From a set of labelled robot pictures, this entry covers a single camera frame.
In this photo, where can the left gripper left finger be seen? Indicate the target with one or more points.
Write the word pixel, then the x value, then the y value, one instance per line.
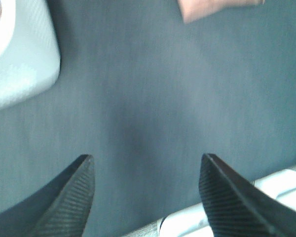
pixel 59 209

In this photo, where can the white table edge frame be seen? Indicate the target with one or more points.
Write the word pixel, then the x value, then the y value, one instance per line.
pixel 193 221

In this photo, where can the brown microfiber towel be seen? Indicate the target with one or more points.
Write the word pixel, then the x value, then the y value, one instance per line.
pixel 192 10

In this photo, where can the grey perforated laundry basket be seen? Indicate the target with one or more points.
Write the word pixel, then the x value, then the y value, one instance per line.
pixel 29 52

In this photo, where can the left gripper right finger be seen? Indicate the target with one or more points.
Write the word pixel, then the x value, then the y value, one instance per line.
pixel 236 208

